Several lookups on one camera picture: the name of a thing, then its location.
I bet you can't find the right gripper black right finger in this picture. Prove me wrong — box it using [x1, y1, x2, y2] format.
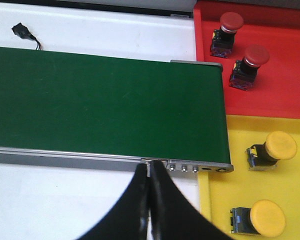
[148, 161, 231, 240]

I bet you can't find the yellow foam tray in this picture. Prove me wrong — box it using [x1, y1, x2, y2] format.
[198, 115, 300, 240]

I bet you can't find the red push button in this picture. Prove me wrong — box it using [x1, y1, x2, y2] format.
[210, 12, 244, 58]

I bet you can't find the yellow push button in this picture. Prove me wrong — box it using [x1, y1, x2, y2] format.
[246, 130, 298, 171]

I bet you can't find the small black part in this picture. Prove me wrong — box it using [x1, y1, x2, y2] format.
[11, 22, 42, 51]

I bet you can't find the red object right edge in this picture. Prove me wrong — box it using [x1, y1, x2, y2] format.
[193, 0, 300, 119]

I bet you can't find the green conveyor belt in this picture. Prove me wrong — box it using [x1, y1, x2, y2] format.
[0, 47, 230, 164]

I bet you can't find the aluminium conveyor frame rail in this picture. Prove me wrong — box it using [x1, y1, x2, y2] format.
[0, 146, 234, 173]

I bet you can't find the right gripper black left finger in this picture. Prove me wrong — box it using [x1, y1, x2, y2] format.
[79, 163, 149, 240]

